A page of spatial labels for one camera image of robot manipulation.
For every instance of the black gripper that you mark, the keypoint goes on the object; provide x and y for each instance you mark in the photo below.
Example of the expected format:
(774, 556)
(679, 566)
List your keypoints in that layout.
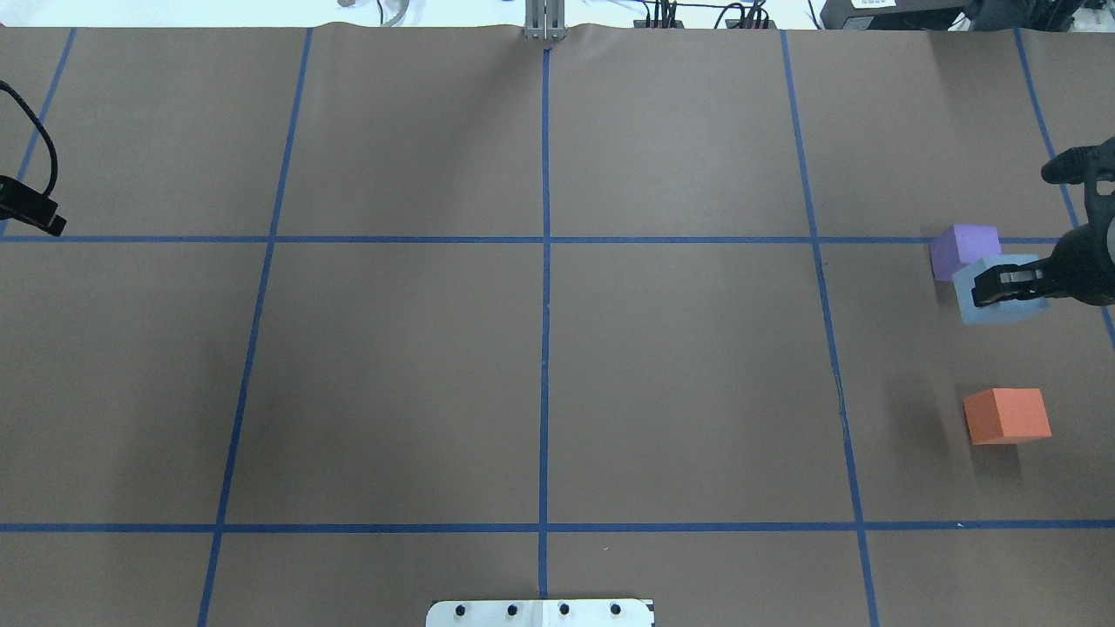
(1089, 266)

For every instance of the purple foam block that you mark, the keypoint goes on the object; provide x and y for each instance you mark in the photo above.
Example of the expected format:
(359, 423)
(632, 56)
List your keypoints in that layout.
(959, 246)

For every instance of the orange foam block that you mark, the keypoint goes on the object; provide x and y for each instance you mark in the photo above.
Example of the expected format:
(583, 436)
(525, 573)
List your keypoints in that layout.
(1006, 416)

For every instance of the grey aluminium frame post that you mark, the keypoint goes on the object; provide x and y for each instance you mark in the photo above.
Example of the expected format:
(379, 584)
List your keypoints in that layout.
(544, 20)

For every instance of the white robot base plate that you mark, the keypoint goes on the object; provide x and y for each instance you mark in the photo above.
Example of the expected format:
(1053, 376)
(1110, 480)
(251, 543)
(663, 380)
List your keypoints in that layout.
(543, 612)

